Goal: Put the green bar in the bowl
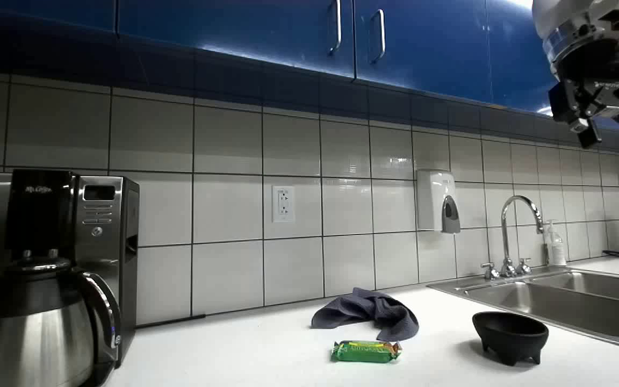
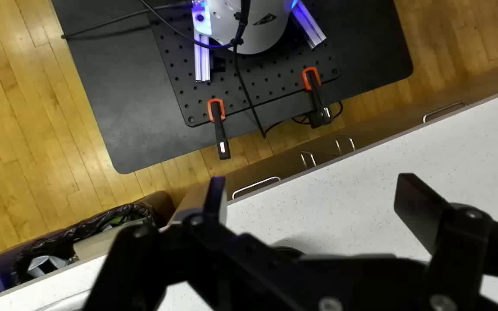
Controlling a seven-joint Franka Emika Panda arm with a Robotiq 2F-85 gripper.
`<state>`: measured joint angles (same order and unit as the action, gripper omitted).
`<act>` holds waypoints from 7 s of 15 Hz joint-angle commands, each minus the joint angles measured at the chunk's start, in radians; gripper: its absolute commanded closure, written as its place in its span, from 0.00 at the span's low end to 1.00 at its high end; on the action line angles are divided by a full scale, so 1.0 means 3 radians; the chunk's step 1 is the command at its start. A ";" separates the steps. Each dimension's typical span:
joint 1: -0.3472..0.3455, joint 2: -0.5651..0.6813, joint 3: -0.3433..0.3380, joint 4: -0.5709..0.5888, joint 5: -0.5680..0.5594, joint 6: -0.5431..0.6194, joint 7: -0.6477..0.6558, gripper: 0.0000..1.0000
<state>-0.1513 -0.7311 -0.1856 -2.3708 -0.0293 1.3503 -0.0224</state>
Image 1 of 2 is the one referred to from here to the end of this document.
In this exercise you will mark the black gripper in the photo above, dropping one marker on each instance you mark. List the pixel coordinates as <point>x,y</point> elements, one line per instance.
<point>586,86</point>

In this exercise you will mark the green snack bar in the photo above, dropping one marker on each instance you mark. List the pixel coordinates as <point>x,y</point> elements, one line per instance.
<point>363,352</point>

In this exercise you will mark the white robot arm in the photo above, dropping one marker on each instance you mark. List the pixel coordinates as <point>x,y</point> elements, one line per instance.
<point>580,43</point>

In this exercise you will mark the black stone bowl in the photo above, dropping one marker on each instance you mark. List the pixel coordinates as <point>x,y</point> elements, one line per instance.
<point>510,337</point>

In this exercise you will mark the clear soap bottle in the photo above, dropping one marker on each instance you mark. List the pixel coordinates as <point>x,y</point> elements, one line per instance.
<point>555,247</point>

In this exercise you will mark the blue upper cabinets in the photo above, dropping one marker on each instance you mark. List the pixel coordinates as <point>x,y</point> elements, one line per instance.
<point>389,59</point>

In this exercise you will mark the stainless steel double sink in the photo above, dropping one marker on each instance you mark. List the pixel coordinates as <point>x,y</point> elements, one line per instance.
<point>574,299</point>

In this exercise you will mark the white soap dispenser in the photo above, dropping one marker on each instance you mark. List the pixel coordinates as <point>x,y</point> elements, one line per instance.
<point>437,208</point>

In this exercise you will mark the dark blue cloth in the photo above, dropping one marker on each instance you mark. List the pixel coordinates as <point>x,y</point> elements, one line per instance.
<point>388,315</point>

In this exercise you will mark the black steel coffee maker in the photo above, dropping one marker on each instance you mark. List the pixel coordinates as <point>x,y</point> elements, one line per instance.
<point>104,238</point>

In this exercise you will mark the steel coffee carafe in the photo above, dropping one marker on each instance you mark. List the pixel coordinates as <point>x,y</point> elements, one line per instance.
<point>59,328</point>

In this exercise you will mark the white wall outlet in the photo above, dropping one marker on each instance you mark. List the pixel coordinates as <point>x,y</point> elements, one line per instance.
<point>281,203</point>

